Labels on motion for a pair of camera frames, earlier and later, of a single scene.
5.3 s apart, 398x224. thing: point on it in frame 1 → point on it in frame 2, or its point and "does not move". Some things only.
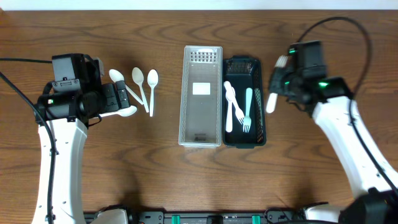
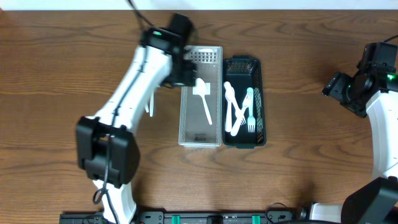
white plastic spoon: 229,96 does not move
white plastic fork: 281,62 → 244,107
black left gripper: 109,97 → 184,76
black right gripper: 273,83 → 336,87
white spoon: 116,75 → 201,88
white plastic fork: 239,112 does not move
